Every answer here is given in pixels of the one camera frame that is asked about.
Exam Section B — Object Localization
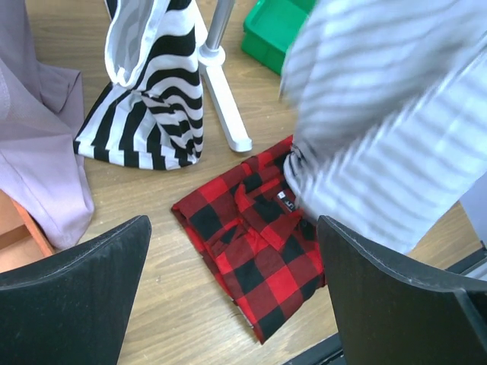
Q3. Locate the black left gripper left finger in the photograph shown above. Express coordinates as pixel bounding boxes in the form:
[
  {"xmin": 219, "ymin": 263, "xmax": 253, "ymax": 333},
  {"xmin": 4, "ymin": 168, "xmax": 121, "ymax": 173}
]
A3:
[{"xmin": 1, "ymin": 215, "xmax": 151, "ymax": 364}]

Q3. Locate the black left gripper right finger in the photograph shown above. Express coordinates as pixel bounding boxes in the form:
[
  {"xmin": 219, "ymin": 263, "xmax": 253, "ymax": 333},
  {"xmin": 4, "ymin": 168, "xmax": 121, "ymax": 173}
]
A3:
[{"xmin": 317, "ymin": 216, "xmax": 486, "ymax": 364}]

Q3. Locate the thin striped tank top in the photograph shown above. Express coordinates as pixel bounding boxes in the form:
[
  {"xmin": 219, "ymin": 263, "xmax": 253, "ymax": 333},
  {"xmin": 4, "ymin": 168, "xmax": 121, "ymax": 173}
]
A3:
[{"xmin": 281, "ymin": 1, "xmax": 486, "ymax": 254}]

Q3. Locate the mauve tank top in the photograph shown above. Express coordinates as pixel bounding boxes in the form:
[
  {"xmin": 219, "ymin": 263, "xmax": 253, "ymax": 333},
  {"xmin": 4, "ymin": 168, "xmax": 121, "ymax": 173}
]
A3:
[{"xmin": 1, "ymin": 1, "xmax": 94, "ymax": 249}]

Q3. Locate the bold black white striped top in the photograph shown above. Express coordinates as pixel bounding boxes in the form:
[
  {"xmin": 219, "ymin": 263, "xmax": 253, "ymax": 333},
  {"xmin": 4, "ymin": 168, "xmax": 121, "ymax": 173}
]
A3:
[{"xmin": 74, "ymin": 0, "xmax": 203, "ymax": 170}]

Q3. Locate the orange compartment organizer box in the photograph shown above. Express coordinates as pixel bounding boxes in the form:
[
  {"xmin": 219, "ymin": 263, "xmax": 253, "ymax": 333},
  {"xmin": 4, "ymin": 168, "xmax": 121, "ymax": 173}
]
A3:
[{"xmin": 0, "ymin": 191, "xmax": 55, "ymax": 272}]

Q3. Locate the red black plaid shirt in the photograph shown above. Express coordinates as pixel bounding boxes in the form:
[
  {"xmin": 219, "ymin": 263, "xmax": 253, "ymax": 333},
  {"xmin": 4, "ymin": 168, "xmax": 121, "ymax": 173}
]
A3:
[{"xmin": 171, "ymin": 137, "xmax": 326, "ymax": 343}]

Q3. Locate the silver clothes rack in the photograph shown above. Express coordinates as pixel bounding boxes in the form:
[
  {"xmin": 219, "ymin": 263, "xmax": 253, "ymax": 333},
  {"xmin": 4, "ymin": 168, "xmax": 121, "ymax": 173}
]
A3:
[{"xmin": 195, "ymin": 0, "xmax": 253, "ymax": 153}]

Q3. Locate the green plastic tray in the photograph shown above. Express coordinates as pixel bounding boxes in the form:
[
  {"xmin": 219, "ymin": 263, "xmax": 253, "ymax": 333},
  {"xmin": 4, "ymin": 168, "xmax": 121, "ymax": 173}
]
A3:
[{"xmin": 241, "ymin": 0, "xmax": 316, "ymax": 75}]

